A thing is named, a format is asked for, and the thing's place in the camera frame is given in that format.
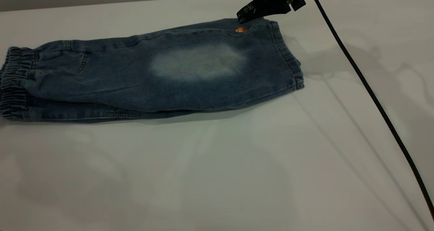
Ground blue denim shorts with print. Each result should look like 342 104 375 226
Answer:
0 18 304 124

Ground thick black cable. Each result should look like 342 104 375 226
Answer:
307 0 434 221

